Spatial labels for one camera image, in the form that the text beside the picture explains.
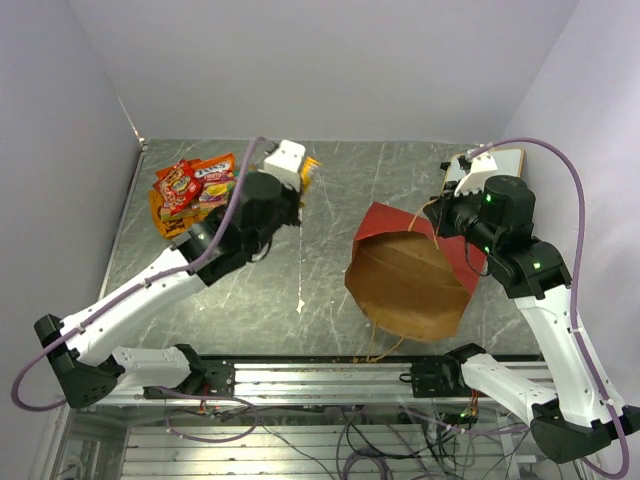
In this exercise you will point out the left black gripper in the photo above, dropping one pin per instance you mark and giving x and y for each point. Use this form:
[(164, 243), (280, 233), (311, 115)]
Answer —
[(294, 198)]

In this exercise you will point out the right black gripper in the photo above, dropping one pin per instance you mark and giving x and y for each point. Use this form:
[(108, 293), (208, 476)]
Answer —
[(440, 209)]

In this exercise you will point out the yellow M&M's packet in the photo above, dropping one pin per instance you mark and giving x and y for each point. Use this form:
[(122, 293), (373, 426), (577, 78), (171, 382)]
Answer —
[(309, 169)]

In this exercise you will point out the red brown paper bag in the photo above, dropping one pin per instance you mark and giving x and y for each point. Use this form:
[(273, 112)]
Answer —
[(408, 282)]

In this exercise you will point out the red snack packet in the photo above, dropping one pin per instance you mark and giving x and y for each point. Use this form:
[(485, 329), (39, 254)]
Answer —
[(178, 188)]

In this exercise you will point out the orange Kettle chip bag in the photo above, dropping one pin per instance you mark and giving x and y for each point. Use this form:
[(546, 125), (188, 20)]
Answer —
[(171, 225)]

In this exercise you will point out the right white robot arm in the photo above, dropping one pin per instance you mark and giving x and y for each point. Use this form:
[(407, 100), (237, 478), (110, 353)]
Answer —
[(580, 414)]

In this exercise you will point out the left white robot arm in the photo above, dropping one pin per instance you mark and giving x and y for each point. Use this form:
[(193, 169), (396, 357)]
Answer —
[(85, 350)]

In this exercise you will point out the white notepad board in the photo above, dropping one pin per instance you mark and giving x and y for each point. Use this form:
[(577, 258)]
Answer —
[(509, 162)]

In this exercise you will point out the aluminium rail frame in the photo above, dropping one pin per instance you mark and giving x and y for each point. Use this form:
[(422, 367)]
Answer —
[(304, 418)]

